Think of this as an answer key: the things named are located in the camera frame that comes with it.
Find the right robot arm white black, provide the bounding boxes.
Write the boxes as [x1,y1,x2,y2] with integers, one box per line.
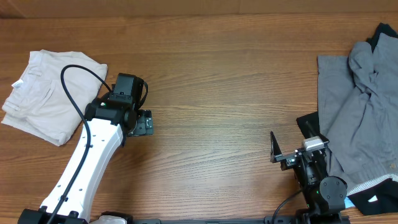
[270,132,351,224]

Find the grey garment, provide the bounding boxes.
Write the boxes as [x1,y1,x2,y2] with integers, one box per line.
[317,32,398,197]

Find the beige shorts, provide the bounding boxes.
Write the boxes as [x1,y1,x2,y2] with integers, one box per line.
[2,50,108,146]

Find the black garment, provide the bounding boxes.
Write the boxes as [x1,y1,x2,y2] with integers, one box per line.
[295,22,398,216]

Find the light blue cloth piece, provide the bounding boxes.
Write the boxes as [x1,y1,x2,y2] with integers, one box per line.
[345,197,355,209]

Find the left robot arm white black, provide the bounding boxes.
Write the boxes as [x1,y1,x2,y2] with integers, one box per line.
[17,73,154,224]

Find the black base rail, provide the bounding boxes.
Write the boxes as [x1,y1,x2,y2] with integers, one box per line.
[90,211,352,224]

